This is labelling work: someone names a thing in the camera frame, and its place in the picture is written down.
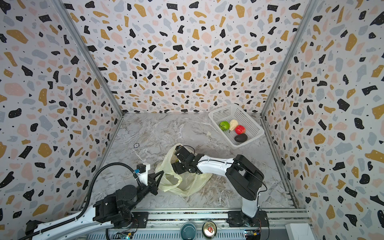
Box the metal drink can top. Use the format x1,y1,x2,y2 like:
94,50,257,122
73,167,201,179
202,221,217,240

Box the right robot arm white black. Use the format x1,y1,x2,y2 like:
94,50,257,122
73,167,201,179
172,145,265,227

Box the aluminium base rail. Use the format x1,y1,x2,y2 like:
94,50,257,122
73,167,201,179
82,209,316,240

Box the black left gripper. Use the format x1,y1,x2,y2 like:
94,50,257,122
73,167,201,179
126,170,165,213

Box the white box corner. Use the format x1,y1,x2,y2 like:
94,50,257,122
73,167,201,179
286,224,315,240

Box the red apple fruit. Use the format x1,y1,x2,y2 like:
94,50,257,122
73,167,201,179
235,125,246,135

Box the dark avocado fruit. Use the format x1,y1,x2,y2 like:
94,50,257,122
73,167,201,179
234,134,248,143

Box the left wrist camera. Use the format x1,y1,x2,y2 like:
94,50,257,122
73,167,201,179
135,163,151,186

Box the black corrugated cable conduit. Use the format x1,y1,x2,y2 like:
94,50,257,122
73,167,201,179
17,162,139,240

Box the teal round cup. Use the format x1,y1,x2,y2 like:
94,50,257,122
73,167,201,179
180,223,197,240

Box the left green circuit board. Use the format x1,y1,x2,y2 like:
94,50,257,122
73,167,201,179
114,231,134,240

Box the green circuit board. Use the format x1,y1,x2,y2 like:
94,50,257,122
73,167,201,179
245,230,261,240
114,231,134,240

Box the white plastic mesh basket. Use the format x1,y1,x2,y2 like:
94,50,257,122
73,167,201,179
209,104,265,149

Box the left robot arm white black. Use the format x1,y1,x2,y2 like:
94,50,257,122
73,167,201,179
21,171,164,240

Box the beige pear fruit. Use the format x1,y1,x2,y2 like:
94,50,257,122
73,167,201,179
229,119,239,131

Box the right green circuit board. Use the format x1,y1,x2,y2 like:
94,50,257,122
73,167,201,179
245,230,261,240

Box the yellow plastic bag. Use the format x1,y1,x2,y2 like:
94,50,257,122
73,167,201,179
155,144,213,197

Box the bright green round fruit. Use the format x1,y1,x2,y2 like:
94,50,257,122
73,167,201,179
219,121,230,132

